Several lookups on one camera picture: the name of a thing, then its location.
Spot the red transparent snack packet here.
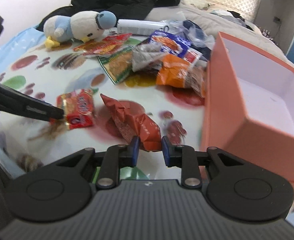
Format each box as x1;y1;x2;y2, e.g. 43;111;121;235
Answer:
73;33;132;55

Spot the blue white penguin plush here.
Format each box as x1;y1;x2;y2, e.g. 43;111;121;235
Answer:
43;11;117;49

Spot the dark red snack packet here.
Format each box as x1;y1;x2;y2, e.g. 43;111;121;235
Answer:
100;94;162;152

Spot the blue spicy cabbage packet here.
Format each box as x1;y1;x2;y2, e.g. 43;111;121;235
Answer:
148;30;208;64

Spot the food print blanket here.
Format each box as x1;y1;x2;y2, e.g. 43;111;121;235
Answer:
0;28;204;178

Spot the orange snack bag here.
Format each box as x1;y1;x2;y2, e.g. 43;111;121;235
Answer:
156;54;208;98

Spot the white cylindrical bottle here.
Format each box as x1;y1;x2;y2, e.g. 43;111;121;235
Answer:
117;19;169;36

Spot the clear blue plastic bag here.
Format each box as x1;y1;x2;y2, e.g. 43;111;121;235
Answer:
162;20;215;60

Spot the orange cardboard box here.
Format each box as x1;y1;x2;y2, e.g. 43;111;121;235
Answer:
201;32;294;186

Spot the brown clear snack packet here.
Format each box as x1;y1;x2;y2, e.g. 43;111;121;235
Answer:
132;42;168;72

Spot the red square snack packet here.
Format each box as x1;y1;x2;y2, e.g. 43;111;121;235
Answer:
56;89;95;130

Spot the grey duvet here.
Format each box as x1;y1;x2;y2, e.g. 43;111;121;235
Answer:
144;3;294;66

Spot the green snack packet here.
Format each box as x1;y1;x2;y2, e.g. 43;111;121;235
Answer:
98;46;134;85

